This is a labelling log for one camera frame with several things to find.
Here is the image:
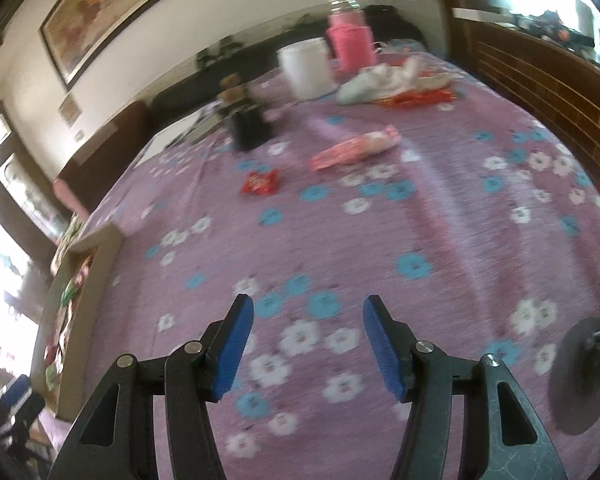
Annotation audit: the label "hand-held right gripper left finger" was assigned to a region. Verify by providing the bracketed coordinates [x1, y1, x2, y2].
[47, 294, 255, 480]

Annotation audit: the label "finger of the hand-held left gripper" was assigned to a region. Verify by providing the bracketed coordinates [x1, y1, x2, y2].
[0, 374, 47, 431]

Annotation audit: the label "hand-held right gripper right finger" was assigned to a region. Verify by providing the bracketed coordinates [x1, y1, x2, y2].
[363, 295, 568, 480]

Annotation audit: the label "pile of assorted snack packets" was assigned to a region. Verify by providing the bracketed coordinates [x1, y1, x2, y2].
[43, 254, 95, 392]

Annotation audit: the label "shallow cardboard box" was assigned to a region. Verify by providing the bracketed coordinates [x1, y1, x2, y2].
[41, 226, 124, 420]

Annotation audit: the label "small red snack packet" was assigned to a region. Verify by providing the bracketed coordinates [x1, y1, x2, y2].
[239, 169, 281, 197]

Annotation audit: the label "pink snack packet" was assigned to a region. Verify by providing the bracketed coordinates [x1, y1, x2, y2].
[309, 126, 401, 172]

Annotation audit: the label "purple floral tablecloth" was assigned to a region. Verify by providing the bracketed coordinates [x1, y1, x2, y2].
[40, 50, 600, 480]

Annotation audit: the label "patterned blanket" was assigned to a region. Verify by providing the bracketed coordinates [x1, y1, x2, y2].
[49, 214, 89, 262]

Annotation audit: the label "grey round disc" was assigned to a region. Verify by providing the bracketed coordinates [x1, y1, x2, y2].
[549, 316, 600, 435]

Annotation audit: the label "white paper sheet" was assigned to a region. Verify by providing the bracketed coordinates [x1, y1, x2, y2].
[144, 119, 207, 162]

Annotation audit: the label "brown armchair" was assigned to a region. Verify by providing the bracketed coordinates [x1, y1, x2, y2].
[51, 99, 150, 217]

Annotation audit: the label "black pot with cork figure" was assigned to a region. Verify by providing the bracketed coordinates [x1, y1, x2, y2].
[219, 73, 277, 152]

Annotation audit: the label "crumpled red wrapper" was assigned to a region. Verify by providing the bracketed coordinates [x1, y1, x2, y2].
[374, 86, 454, 109]

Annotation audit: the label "black sofa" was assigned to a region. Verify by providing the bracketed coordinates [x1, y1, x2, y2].
[149, 4, 427, 122]

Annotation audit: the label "white plastic jar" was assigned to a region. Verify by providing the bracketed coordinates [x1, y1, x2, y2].
[276, 37, 339, 102]

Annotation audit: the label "black devices on sofa back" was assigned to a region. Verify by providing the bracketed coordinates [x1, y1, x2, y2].
[196, 35, 242, 69]

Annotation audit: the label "pink thermos bottle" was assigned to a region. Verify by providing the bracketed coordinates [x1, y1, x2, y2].
[325, 0, 377, 72]

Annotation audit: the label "clutter on windowsill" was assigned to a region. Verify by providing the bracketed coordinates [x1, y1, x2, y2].
[509, 6, 600, 71]

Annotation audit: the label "small wall plaque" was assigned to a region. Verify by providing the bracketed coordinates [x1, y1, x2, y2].
[58, 94, 82, 127]

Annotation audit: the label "framed wall picture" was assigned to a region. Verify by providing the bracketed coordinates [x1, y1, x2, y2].
[38, 0, 233, 92]

